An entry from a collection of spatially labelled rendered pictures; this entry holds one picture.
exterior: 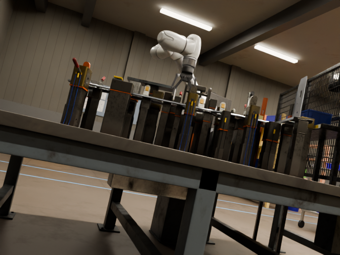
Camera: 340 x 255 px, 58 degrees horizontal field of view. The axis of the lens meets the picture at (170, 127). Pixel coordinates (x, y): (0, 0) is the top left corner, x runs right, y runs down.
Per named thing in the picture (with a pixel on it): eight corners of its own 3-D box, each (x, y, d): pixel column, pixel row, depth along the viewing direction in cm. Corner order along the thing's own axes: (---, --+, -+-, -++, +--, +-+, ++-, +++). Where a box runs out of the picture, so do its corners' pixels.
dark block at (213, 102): (198, 157, 210) (210, 98, 214) (197, 157, 217) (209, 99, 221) (205, 159, 210) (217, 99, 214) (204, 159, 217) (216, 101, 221)
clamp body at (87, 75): (55, 126, 166) (72, 61, 170) (64, 128, 180) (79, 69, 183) (71, 129, 166) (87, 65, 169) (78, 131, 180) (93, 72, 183)
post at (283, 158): (275, 174, 170) (285, 123, 172) (272, 173, 175) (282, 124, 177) (284, 175, 170) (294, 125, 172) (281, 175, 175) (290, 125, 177)
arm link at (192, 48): (192, 62, 205) (175, 56, 199) (197, 40, 206) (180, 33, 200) (201, 59, 195) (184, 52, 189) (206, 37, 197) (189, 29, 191)
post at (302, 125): (288, 176, 152) (298, 119, 154) (284, 175, 157) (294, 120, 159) (298, 178, 152) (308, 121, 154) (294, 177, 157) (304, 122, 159)
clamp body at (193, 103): (174, 152, 168) (188, 90, 171) (174, 152, 180) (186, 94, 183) (186, 155, 168) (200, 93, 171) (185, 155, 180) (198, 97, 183)
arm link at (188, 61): (182, 59, 202) (180, 68, 202) (183, 55, 193) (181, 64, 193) (196, 62, 202) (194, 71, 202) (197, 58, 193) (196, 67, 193)
